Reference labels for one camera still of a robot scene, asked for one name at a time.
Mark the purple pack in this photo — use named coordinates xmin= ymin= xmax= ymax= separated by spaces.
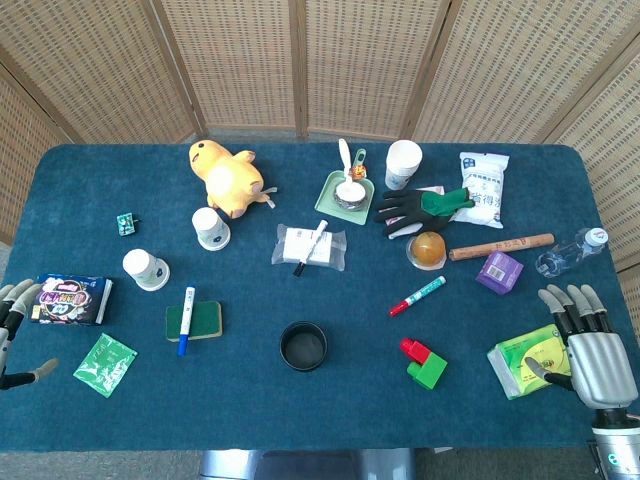
xmin=474 ymin=250 xmax=525 ymax=296

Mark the red cap marker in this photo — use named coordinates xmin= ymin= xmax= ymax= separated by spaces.
xmin=388 ymin=275 xmax=447 ymax=318

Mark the plastic wrapped white pack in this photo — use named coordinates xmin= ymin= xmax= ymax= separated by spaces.
xmin=271 ymin=223 xmax=348 ymax=272

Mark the red toy block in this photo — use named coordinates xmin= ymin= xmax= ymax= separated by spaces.
xmin=399 ymin=337 xmax=433 ymax=366

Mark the green sachet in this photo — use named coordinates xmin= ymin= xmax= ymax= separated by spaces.
xmin=72 ymin=332 xmax=139 ymax=399

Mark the orange jelly cup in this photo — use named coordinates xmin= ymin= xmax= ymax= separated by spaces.
xmin=405 ymin=231 xmax=447 ymax=272

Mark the brown wooden stick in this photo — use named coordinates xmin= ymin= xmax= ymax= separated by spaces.
xmin=448 ymin=232 xmax=556 ymax=262

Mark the light green dustpan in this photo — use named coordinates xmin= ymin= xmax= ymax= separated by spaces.
xmin=314 ymin=169 xmax=375 ymax=226

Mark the green tissue pack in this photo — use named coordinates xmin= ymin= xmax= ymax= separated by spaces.
xmin=487 ymin=323 xmax=573 ymax=401

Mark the dark sanitary pad pack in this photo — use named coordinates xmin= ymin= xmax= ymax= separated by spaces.
xmin=30 ymin=273 xmax=114 ymax=327

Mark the grey robot torso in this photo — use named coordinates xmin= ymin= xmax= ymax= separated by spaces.
xmin=198 ymin=447 xmax=417 ymax=480

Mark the floral paper cup stack short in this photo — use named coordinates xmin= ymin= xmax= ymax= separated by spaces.
xmin=122 ymin=248 xmax=172 ymax=293
xmin=191 ymin=206 xmax=232 ymax=252

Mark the green yellow sponge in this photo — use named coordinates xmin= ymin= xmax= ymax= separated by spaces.
xmin=165 ymin=299 xmax=224 ymax=343

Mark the clear water bottle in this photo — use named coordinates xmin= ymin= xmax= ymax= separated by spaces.
xmin=535 ymin=227 xmax=610 ymax=279

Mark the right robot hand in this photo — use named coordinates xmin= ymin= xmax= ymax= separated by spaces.
xmin=524 ymin=283 xmax=633 ymax=412

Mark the blue cap marker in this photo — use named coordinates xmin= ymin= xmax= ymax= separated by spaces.
xmin=177 ymin=285 xmax=197 ymax=358

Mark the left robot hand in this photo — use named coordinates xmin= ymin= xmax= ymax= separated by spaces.
xmin=0 ymin=279 xmax=60 ymax=392

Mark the green toy block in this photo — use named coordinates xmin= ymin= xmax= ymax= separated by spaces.
xmin=406 ymin=349 xmax=449 ymax=391

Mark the black cap marker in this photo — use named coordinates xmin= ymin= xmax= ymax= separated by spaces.
xmin=292 ymin=219 xmax=330 ymax=278

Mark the black green work glove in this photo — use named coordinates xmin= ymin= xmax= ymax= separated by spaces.
xmin=373 ymin=187 xmax=476 ymax=239

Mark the yellow plush toy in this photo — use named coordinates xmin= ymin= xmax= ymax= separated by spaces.
xmin=188 ymin=139 xmax=278 ymax=220

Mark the blue table cloth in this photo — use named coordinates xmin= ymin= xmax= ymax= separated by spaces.
xmin=0 ymin=142 xmax=640 ymax=454

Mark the floral paper cup stack tall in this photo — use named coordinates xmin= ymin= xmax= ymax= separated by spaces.
xmin=384 ymin=139 xmax=424 ymax=191

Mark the woven folding screen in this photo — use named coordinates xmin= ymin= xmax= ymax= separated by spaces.
xmin=0 ymin=0 xmax=640 ymax=346

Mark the black mesh pen cup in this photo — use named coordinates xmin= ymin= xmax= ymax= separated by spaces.
xmin=279 ymin=321 xmax=329 ymax=372

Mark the white salt bag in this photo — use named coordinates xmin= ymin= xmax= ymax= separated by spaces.
xmin=452 ymin=152 xmax=511 ymax=230

